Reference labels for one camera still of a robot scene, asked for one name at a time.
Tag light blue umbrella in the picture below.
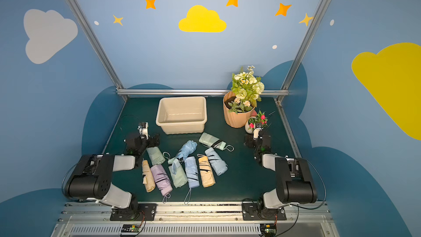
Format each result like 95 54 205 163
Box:
205 148 228 176
184 156 200 205
175 140 197 163

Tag mint green umbrella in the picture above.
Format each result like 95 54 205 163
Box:
199 132 235 152
168 158 188 188
146 147 170 166

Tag beige yellow umbrella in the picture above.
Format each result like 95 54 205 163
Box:
197 154 216 188

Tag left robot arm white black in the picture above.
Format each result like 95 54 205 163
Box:
61 135 160 221

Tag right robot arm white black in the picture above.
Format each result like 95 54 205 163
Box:
242 134 318 220

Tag beige umbrella left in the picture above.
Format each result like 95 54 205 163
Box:
142 160 156 193

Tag beige plastic storage box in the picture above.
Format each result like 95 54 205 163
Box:
156 97 207 135

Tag lilac purple umbrella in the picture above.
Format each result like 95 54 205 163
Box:
151 164 173 204

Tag small white pot pink flowers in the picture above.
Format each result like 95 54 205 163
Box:
244 111 268 134

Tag terracotta pot with white flowers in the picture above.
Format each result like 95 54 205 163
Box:
223 65 265 128

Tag left circuit board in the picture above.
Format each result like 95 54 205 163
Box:
121 224 142 235

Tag circuit board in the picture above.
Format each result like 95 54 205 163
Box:
121 224 142 235
259 224 277 237

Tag right circuit board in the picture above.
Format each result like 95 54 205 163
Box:
259 224 277 237

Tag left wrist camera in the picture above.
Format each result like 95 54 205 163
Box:
138 122 149 140

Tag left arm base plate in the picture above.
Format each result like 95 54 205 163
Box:
110 203 157 221

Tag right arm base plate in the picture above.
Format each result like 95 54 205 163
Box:
241 202 287 221

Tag aluminium mounting rail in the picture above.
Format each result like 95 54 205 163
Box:
52 201 339 237

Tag aluminium frame left post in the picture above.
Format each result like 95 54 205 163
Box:
65 0 124 91

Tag aluminium frame post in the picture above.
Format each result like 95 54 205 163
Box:
276 0 332 105
65 0 124 91

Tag aluminium frame right post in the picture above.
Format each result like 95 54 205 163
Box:
276 0 332 105

